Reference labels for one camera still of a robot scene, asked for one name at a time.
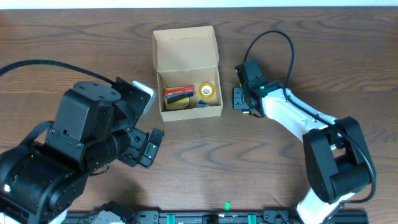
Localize yellow adhesive tape roll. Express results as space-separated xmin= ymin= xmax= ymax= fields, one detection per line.
xmin=198 ymin=82 xmax=215 ymax=100

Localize white blue staples box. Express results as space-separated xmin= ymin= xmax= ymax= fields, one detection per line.
xmin=195 ymin=100 xmax=209 ymax=108

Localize red black stapler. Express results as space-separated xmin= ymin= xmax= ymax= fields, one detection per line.
xmin=164 ymin=86 xmax=195 ymax=103

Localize cardboard box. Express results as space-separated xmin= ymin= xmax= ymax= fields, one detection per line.
xmin=152 ymin=26 xmax=223 ymax=122

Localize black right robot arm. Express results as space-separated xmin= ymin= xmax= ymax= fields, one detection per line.
xmin=233 ymin=60 xmax=376 ymax=223

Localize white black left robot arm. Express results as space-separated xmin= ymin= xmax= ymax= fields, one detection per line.
xmin=1 ymin=79 xmax=164 ymax=223

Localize yellow sticky note pad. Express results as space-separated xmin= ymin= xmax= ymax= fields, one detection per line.
xmin=164 ymin=97 xmax=190 ymax=111

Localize small green clip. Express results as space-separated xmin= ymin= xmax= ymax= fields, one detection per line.
xmin=224 ymin=202 xmax=231 ymax=212

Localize black mounting rail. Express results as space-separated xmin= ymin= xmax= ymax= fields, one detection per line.
xmin=62 ymin=210 xmax=368 ymax=224

